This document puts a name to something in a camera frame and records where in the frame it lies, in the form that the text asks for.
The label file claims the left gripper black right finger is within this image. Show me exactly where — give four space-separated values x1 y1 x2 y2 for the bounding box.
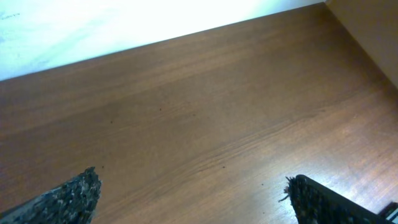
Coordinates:
284 174 392 224

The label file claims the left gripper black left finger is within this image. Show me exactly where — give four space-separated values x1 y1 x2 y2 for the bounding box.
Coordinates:
1 167 102 224

